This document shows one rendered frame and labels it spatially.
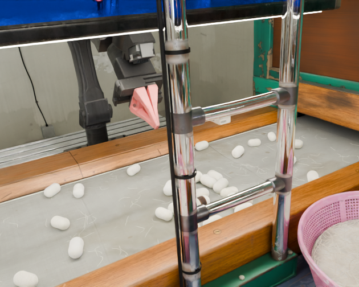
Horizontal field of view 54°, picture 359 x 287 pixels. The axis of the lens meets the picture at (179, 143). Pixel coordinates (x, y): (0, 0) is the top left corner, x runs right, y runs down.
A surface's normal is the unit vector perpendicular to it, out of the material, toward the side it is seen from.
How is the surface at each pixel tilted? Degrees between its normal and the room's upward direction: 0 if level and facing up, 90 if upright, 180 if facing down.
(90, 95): 79
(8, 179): 0
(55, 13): 58
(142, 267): 0
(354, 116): 66
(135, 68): 40
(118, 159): 45
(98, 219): 0
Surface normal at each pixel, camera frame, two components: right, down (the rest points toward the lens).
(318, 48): -0.87, 0.24
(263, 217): -0.07, -0.92
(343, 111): -0.82, -0.16
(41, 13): 0.39, -0.23
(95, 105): 0.50, 0.11
